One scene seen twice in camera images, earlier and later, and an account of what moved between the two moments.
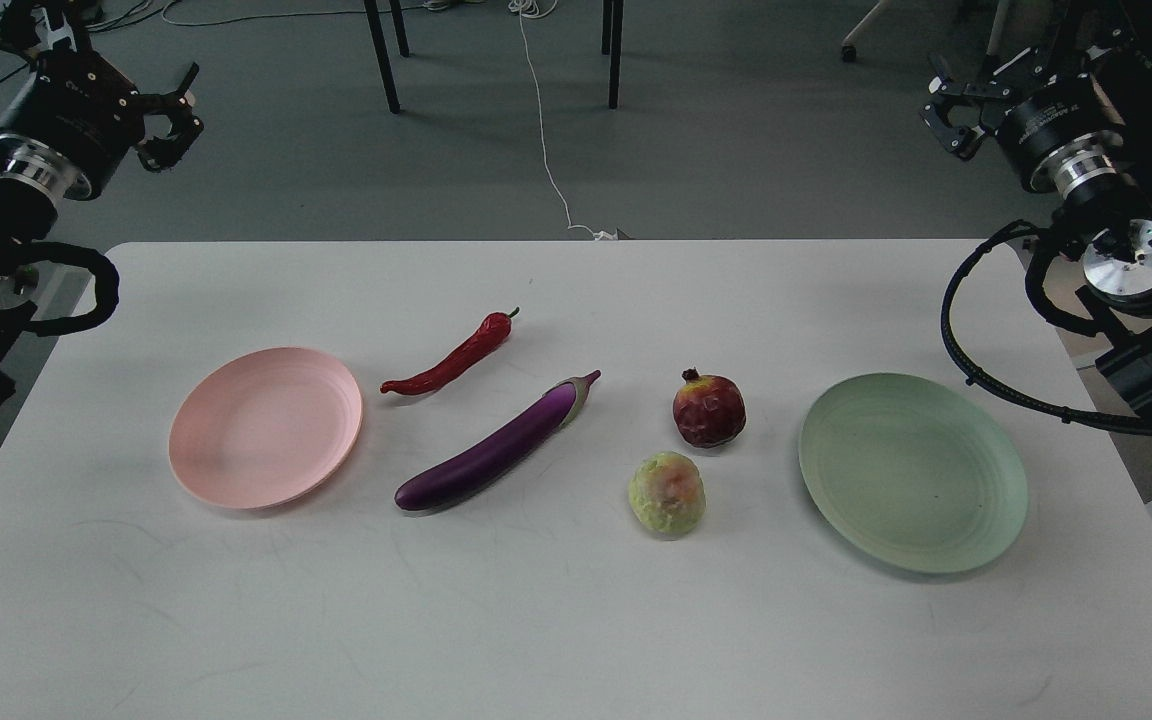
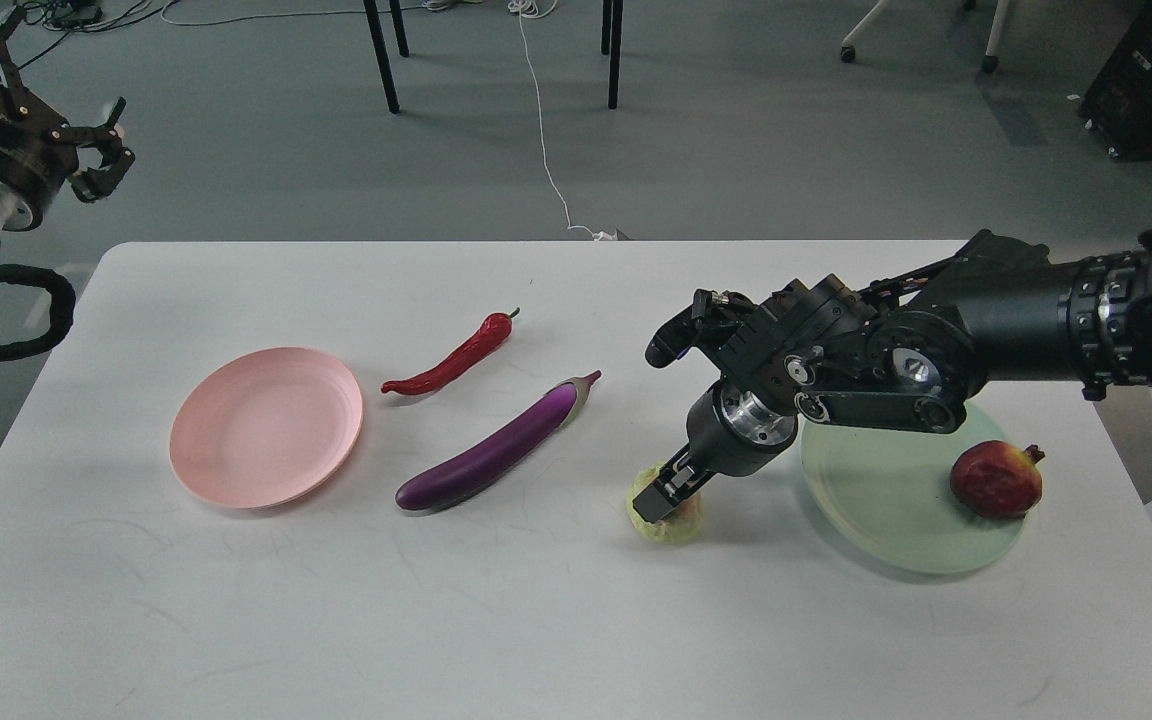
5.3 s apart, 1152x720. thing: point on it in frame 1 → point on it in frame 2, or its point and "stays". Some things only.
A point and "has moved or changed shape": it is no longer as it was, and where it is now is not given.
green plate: [911, 475] stays
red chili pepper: [494, 328] stays
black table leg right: [612, 30] stays
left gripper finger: [163, 151] → [96, 183]
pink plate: [265, 427] stays
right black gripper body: [1069, 108] → [735, 436]
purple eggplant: [480, 465] stays
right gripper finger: [960, 139] → [681, 476]
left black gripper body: [80, 105] → [10, 143]
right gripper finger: [1022, 74] → [658, 498]
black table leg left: [381, 48] stays
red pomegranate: [708, 410] has moved or changed shape
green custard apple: [667, 495] stays
